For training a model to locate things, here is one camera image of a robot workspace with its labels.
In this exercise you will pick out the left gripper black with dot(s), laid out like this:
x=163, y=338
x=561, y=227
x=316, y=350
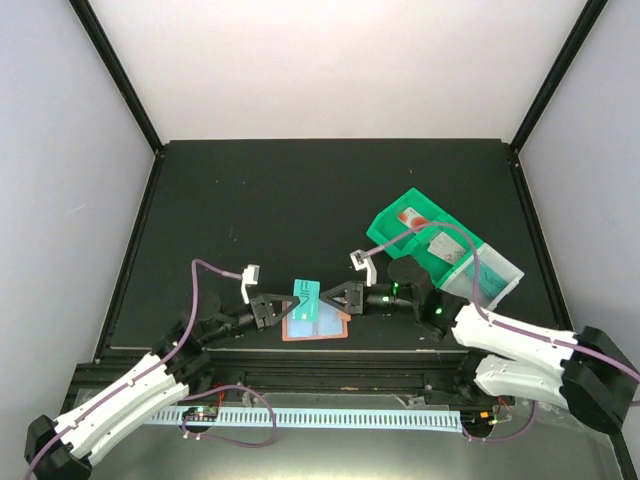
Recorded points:
x=262, y=308

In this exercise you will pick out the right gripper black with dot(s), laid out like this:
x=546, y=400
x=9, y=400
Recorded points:
x=356, y=300

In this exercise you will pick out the pink leather card holder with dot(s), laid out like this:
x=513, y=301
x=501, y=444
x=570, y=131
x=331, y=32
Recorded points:
x=330, y=324

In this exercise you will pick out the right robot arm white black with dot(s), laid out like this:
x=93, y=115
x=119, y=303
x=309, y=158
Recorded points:
x=585, y=373

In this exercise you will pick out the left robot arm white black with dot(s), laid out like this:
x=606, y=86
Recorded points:
x=70, y=446

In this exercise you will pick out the red circle card in bin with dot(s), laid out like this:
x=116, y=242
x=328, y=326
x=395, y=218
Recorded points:
x=412, y=219

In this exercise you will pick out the white VIP card in bin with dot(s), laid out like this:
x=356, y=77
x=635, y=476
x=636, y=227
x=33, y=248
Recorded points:
x=444, y=247

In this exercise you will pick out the teal cards in clear bin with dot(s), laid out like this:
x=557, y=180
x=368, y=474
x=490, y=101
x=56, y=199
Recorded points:
x=490, y=283

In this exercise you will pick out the green bin middle compartment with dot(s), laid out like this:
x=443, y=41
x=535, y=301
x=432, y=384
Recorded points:
x=416, y=244

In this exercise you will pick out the left controller board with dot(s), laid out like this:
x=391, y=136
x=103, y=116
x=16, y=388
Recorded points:
x=205, y=414

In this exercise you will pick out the controller board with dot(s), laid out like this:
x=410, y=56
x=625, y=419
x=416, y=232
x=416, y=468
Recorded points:
x=205, y=414
x=479, y=417

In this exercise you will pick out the right controller board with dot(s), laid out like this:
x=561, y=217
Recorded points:
x=479, y=417

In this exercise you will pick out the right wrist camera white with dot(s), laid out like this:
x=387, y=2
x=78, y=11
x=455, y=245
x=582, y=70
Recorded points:
x=362, y=262

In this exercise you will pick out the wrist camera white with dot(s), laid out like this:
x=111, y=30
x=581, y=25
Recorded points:
x=362, y=262
x=249, y=278

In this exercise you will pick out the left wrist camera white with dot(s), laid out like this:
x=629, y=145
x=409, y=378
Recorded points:
x=249, y=278

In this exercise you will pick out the black aluminium rail front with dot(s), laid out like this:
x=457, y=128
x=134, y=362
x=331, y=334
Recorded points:
x=379, y=372

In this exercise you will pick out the white slotted cable duct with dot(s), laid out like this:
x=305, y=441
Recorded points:
x=320, y=418

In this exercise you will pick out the left black frame post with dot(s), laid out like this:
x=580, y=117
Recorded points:
x=110, y=59

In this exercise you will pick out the black frame post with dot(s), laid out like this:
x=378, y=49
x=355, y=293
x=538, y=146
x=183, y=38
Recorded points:
x=110, y=59
x=572, y=45

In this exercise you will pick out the right black frame post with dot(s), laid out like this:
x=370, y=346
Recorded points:
x=572, y=45

